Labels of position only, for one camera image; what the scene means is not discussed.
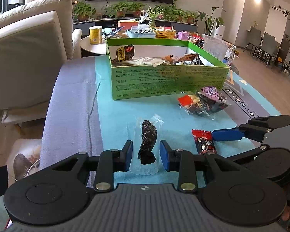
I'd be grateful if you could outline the white humidifier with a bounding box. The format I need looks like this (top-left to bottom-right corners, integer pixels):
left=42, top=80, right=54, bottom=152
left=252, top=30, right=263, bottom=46
left=216, top=24, right=226, bottom=39

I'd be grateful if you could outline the brown black snack packet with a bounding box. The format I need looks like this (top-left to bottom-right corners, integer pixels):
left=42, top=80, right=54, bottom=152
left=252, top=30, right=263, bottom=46
left=175, top=53, right=204, bottom=66

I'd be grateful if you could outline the red white snack packet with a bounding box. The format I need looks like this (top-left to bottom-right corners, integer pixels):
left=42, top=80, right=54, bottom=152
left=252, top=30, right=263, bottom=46
left=177, top=94, right=201, bottom=110

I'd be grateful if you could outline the blue plastic tray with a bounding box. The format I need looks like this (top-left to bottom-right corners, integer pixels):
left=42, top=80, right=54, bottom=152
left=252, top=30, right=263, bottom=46
left=126, top=28, right=156, bottom=39

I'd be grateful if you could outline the blue grey patterned table mat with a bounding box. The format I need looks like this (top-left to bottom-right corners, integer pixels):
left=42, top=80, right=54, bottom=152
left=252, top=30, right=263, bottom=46
left=40, top=55, right=282, bottom=192

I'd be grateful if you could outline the orange box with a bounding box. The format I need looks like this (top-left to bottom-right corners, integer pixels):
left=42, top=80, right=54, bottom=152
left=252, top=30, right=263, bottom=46
left=117, top=20, right=139, bottom=29

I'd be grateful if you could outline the black yellow snack packet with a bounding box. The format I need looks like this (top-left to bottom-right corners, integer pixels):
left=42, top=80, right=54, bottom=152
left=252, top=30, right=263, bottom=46
left=116, top=44, right=135, bottom=62

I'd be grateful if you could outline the spider plant in vase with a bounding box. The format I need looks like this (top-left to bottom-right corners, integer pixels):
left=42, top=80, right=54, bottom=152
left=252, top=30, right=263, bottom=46
left=144, top=4, right=165, bottom=28

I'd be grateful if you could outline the round white table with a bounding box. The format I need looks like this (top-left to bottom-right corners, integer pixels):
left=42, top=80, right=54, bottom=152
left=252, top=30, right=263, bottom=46
left=80, top=32, right=108, bottom=56

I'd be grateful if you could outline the floral rug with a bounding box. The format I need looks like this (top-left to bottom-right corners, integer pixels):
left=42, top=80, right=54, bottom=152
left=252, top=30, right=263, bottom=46
left=7, top=139, right=43, bottom=182

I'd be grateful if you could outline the yellow can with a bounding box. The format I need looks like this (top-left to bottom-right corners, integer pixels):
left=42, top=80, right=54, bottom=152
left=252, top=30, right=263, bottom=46
left=89, top=26, right=103, bottom=45

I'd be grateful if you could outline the grey television cabinet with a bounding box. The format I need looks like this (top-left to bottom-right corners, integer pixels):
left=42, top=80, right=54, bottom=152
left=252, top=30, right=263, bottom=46
left=72, top=17, right=199, bottom=34

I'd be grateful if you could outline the clear plastic pitcher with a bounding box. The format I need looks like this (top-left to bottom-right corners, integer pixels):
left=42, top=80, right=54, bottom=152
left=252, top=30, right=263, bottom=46
left=202, top=35, right=235, bottom=65

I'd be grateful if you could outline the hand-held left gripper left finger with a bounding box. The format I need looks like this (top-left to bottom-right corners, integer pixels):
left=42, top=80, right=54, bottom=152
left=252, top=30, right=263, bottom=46
left=51, top=140, right=134, bottom=192

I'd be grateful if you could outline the black ring wall lamp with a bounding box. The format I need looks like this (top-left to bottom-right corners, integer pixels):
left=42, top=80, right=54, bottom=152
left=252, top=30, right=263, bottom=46
left=271, top=4, right=290, bottom=22

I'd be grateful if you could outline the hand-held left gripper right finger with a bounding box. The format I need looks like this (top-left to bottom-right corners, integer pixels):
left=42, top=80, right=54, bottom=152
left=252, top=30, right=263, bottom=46
left=159, top=140, right=235, bottom=192

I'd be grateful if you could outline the pink snack packet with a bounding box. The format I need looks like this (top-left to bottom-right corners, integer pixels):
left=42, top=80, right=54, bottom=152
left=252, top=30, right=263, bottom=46
left=199, top=86, right=224, bottom=102

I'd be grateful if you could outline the white cable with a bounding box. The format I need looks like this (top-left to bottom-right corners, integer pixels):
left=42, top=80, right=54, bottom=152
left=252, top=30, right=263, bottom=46
left=14, top=154, right=42, bottom=182

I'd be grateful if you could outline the yellow woven basket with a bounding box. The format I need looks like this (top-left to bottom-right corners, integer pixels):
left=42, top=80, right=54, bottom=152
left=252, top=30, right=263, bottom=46
left=154, top=27, right=177, bottom=39

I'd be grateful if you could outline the beige sofa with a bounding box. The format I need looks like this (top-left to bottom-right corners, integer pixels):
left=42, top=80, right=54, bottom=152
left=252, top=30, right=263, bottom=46
left=0, top=0, right=83, bottom=131

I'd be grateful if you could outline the clear packet of dark snack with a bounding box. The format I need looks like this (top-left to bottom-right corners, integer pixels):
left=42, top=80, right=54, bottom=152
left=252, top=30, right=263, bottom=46
left=128, top=113, right=165, bottom=176

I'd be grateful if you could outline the large leafy potted plant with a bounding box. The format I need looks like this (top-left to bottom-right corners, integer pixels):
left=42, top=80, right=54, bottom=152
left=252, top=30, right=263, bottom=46
left=197, top=7, right=226, bottom=36

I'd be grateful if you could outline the green cardboard box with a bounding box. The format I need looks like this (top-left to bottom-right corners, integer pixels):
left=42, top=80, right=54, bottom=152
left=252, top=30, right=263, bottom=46
left=106, top=38, right=230, bottom=100

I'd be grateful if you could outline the red black snack packet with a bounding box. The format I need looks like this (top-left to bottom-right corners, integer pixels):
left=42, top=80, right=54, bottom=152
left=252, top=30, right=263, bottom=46
left=191, top=129, right=218, bottom=155

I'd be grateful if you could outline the row of potted plants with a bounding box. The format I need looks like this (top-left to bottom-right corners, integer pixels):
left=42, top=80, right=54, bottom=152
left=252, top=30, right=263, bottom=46
left=72, top=0, right=199, bottom=25

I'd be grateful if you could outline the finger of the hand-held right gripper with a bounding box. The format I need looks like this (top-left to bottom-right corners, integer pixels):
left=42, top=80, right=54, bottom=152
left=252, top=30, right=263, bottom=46
left=225, top=145, right=269, bottom=163
left=211, top=115, right=290, bottom=142

